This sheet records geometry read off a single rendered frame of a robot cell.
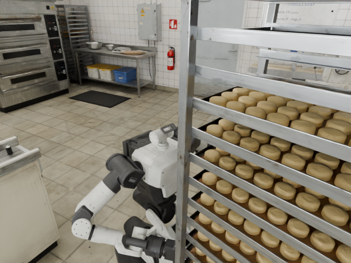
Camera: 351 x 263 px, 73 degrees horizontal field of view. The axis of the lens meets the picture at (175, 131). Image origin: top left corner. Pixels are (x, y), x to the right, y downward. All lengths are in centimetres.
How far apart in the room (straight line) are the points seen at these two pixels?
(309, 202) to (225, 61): 462
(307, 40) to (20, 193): 175
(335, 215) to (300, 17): 435
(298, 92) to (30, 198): 174
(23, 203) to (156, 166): 107
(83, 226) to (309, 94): 94
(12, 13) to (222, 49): 383
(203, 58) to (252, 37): 475
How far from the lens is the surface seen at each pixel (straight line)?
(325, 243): 71
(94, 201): 110
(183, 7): 61
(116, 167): 109
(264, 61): 100
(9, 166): 176
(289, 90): 52
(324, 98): 51
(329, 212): 66
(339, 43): 49
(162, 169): 111
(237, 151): 62
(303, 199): 66
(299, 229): 72
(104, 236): 116
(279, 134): 55
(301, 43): 51
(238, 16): 502
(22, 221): 198
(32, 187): 188
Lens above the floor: 173
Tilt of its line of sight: 27 degrees down
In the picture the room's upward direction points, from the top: 1 degrees clockwise
